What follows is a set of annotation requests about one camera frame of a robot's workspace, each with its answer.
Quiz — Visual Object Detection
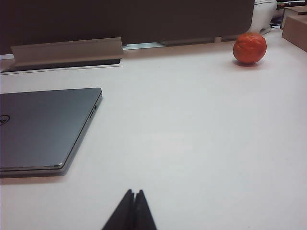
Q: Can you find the orange mandarin fruit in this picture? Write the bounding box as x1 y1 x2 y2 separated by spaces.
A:
233 32 268 64

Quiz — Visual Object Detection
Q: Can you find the light wooden box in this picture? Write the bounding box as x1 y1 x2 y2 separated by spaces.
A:
280 6 307 30

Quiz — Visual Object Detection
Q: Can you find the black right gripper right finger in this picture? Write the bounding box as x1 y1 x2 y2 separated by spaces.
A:
134 189 158 230

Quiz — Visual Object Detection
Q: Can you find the brown cardboard box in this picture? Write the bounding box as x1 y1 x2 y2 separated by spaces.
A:
281 15 307 52

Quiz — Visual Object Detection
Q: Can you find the grey cable tray flap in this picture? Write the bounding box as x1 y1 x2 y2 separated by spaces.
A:
11 36 124 68

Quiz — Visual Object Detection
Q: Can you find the grey closed Dell laptop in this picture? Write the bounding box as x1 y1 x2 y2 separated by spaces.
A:
0 87 104 179

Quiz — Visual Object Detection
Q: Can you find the grey fabric desk divider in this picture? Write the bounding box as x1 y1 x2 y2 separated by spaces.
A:
0 0 255 55

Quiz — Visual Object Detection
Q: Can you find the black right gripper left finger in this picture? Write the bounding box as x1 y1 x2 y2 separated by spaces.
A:
101 189 134 230

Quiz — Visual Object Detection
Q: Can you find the white rounded object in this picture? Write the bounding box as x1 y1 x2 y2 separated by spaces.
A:
251 0 278 34

